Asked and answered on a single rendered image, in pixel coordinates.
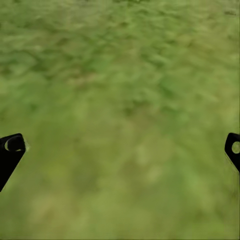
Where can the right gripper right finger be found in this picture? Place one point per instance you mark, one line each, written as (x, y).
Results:
(232, 148)

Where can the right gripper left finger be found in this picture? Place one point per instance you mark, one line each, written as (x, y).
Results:
(12, 148)

